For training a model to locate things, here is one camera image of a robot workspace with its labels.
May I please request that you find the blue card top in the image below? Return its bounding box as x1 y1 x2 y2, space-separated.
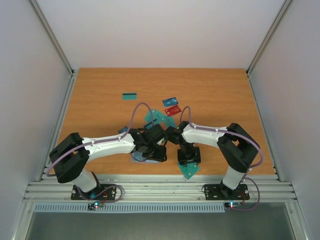
162 97 179 107

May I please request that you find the red card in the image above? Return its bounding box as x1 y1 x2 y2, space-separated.
164 104 182 117

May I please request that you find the right aluminium frame post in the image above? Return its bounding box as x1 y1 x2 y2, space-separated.
246 0 293 78

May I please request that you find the aluminium front rail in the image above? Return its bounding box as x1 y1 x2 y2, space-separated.
23 174 297 203

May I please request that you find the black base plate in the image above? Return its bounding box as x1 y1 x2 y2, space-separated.
70 184 117 201
201 184 250 201

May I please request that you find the circuit board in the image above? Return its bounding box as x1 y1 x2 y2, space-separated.
224 201 244 209
87 202 104 211

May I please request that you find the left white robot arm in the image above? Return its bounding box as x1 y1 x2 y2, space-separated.
46 124 167 199

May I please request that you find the grey slotted cable duct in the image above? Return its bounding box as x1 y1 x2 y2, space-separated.
34 203 225 214

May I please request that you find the dark blue card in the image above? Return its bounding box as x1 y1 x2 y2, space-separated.
118 126 128 134

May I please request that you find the right circuit board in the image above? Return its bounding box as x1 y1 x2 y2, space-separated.
224 201 244 209

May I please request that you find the purple cable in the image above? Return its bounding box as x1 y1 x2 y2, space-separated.
46 102 155 201
179 106 265 212

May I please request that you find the left aluminium frame post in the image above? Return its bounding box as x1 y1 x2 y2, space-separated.
29 0 76 76

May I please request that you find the teal VIP card centre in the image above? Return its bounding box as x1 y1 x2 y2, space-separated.
164 116 177 129

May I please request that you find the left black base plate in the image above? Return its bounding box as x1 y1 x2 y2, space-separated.
70 184 117 201

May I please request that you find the left circuit board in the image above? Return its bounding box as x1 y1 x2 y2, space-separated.
87 202 104 211

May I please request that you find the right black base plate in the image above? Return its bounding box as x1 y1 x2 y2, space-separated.
201 184 250 201

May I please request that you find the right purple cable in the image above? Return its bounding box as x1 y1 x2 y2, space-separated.
179 106 265 212

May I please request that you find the teal card with magnetic stripe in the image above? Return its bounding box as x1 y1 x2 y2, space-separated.
122 92 137 101

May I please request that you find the aluminium frame post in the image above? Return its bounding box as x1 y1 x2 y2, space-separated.
246 0 293 78
29 0 76 76

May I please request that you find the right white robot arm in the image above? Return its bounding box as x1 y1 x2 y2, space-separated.
166 121 264 198

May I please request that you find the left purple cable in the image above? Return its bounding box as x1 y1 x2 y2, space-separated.
46 102 155 201

